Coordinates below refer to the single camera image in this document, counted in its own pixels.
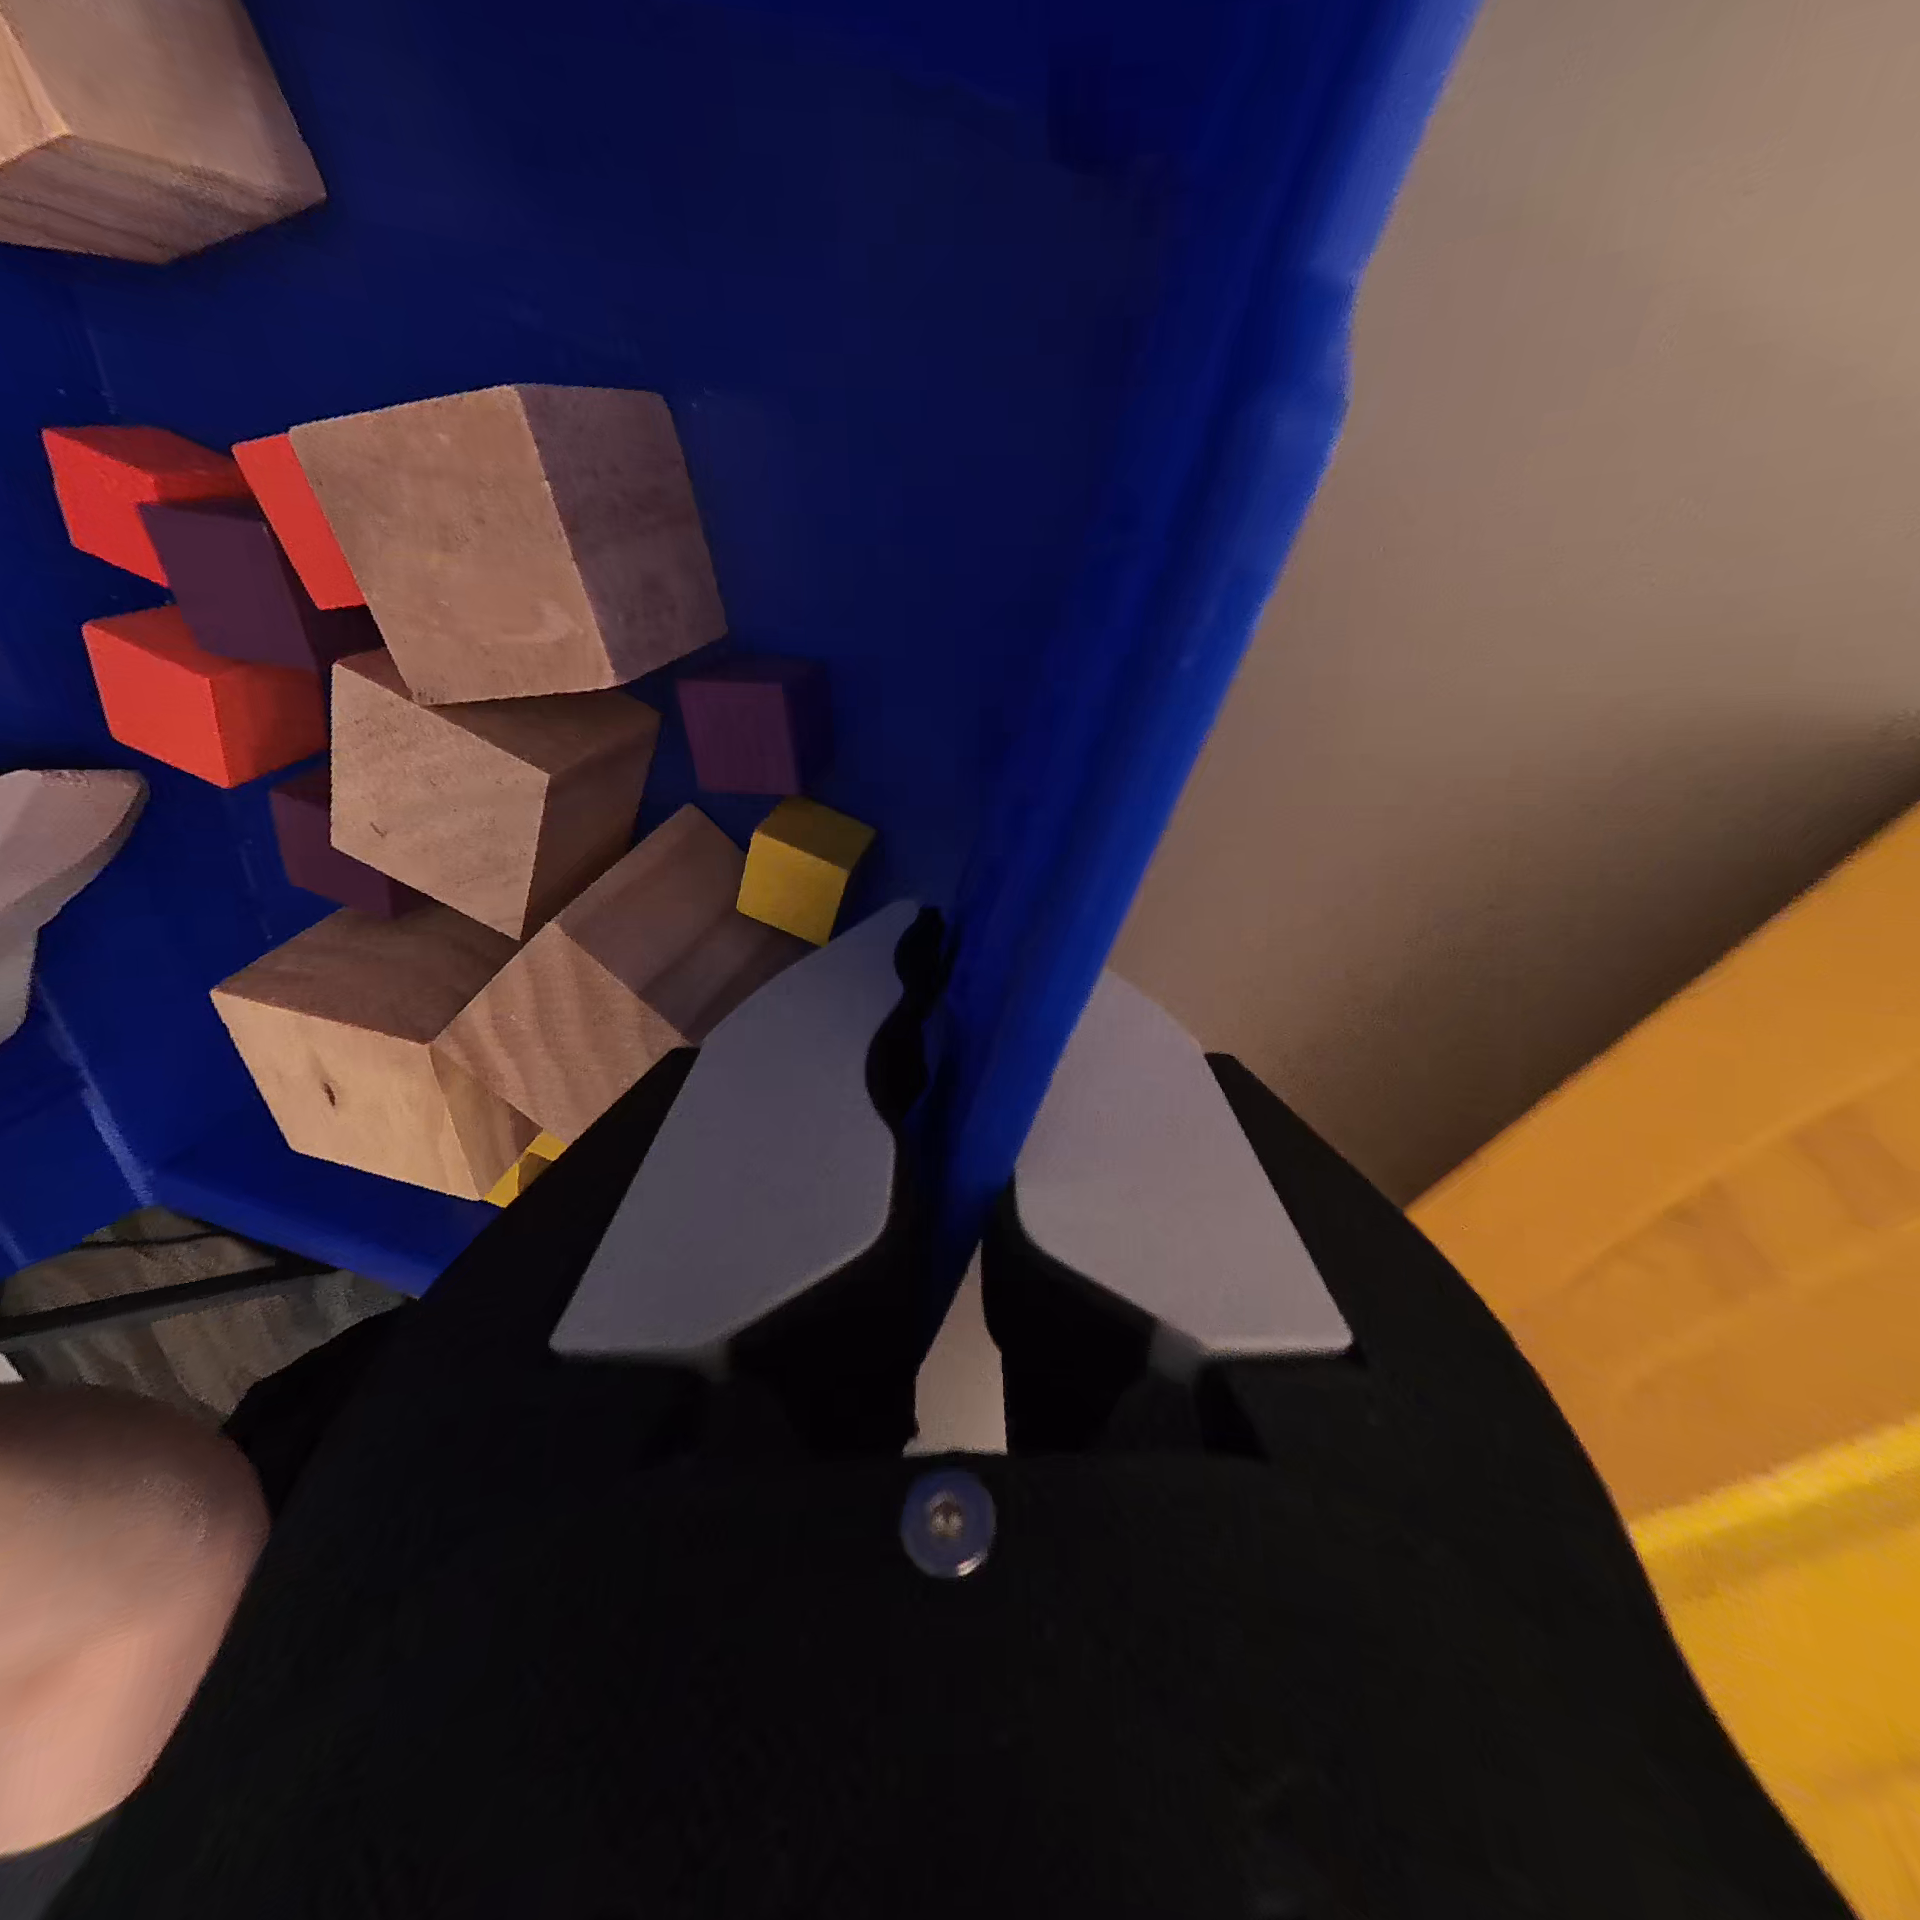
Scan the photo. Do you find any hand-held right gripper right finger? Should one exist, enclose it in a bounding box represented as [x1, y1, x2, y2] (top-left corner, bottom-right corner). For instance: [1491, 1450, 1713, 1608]
[989, 977, 1353, 1433]

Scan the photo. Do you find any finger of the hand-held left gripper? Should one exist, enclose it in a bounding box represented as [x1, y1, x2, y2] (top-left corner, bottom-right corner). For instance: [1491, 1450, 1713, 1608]
[0, 768, 147, 1041]

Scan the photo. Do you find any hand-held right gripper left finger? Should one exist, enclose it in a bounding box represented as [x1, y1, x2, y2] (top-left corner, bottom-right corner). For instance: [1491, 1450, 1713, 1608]
[551, 900, 943, 1433]

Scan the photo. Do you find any pile of wooden cubes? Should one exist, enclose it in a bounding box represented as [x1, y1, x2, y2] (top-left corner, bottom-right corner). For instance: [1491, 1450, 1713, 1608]
[0, 0, 874, 1209]

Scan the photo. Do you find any yellow plastic box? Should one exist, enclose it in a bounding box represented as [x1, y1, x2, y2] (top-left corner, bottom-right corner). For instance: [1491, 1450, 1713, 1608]
[1408, 809, 1920, 1920]

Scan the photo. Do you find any blue plastic box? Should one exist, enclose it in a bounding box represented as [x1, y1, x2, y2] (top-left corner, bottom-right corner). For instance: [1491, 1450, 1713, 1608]
[0, 0, 1488, 1450]

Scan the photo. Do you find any person's left forearm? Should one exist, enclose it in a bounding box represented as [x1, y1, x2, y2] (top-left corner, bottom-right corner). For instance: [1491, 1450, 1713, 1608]
[0, 1380, 272, 1863]

